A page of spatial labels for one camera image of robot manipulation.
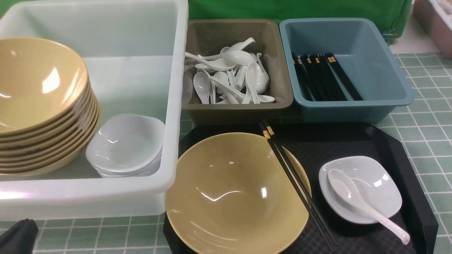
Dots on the large white plastic tub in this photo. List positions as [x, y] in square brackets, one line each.
[134, 52]

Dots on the white ceramic soup spoon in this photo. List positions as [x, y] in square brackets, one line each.
[343, 185]

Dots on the bundle of black chopsticks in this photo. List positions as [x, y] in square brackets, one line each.
[321, 78]

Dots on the pile of white spoons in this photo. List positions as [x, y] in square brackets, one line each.
[234, 76]

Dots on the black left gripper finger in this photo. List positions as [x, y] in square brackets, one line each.
[20, 238]

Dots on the pink plastic bin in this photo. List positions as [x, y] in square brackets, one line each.
[435, 18]

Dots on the brown plastic spoon bin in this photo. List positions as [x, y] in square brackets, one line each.
[207, 37]

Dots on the black chopstick gold band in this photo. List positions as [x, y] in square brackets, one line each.
[306, 190]
[300, 187]

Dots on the blue plastic chopstick bin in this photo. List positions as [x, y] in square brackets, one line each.
[366, 58]

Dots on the white square side dish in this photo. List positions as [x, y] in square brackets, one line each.
[372, 180]

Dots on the top white stacked dish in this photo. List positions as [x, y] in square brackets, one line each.
[127, 145]

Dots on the black plastic serving tray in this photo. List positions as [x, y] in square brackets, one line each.
[316, 144]

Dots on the tan noodle bowl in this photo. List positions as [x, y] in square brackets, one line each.
[232, 196]

